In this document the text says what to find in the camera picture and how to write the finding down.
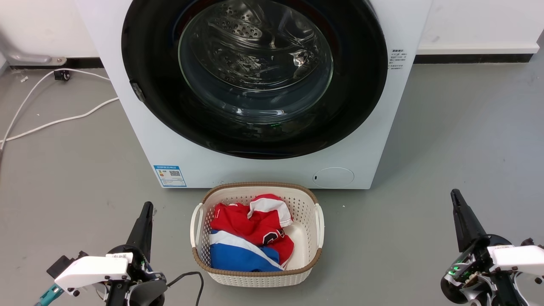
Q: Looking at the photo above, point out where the red and white garment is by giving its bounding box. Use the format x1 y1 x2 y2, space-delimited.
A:
210 194 295 269

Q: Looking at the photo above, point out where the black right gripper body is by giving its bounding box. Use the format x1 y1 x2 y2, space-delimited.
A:
440 235 530 306

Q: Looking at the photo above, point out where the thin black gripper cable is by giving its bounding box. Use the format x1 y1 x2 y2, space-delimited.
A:
166 272 204 306

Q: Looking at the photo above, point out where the round white filter cover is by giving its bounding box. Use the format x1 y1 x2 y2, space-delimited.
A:
313 167 355 188

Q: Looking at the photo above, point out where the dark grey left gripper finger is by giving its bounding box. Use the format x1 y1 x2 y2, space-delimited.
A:
126 202 149 252
139 202 154 261

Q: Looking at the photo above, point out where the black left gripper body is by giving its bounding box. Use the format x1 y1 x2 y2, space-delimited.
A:
105 244 168 306

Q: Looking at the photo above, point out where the blue and white garment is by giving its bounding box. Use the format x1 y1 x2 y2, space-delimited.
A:
209 230 284 272

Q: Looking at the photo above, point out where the white power cable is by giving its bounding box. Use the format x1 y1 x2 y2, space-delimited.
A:
0 68 111 147
0 97 119 143

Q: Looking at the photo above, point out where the white front-load washing machine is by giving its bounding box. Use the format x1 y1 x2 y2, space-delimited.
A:
75 0 433 190

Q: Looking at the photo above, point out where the white plastic laundry basket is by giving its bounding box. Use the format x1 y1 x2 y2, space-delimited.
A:
190 182 325 288

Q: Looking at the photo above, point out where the black round washer door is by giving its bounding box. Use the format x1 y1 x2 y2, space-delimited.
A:
121 0 388 160

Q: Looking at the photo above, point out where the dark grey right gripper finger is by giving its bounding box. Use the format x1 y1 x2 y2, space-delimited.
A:
454 189 490 247
450 190 475 252

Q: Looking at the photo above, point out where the blue energy label sticker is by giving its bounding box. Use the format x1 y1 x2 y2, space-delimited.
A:
153 165 187 188

